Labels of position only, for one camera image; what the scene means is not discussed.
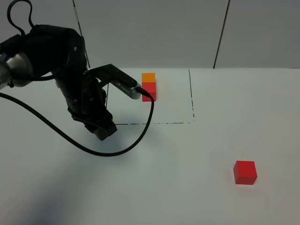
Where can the template red cube block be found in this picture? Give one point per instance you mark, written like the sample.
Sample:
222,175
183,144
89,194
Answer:
150,87

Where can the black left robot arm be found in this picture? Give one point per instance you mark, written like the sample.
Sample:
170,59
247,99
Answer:
60,51

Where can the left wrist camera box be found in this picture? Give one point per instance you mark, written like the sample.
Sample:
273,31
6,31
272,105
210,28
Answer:
111,74

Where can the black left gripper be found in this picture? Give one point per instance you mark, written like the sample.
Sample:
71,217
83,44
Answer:
90,110

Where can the template orange cube block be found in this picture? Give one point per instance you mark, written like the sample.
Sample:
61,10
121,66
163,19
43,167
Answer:
148,78

